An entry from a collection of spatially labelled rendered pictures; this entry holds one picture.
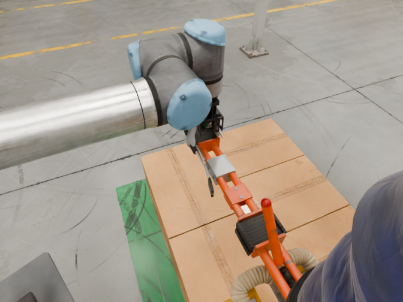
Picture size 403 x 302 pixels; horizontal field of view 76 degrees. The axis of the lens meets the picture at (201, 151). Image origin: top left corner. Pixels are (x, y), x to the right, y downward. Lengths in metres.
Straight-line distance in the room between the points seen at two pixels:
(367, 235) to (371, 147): 2.72
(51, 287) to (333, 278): 1.06
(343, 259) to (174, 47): 0.46
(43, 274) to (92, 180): 1.28
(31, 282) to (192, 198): 0.80
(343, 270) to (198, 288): 1.02
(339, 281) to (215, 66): 0.47
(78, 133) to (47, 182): 2.16
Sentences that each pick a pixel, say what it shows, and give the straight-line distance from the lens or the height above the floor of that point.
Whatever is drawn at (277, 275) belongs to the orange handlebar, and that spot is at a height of 1.23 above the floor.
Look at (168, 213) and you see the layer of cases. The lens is 1.46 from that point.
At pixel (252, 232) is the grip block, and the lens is 0.65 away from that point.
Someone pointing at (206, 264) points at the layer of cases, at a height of 0.54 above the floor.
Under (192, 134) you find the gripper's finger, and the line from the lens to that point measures 0.77.
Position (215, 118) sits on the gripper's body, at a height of 1.36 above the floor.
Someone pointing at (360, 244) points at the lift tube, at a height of 1.61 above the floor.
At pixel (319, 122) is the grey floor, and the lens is 3.00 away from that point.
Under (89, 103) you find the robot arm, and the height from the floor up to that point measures 1.57.
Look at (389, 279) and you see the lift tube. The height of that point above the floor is 1.63.
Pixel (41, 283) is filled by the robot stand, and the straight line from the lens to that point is 1.26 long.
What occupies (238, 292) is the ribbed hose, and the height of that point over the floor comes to 1.17.
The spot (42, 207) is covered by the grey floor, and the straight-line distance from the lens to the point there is 2.44.
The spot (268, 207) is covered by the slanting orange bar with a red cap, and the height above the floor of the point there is 1.33.
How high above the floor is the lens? 1.82
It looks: 48 degrees down
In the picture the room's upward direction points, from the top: straight up
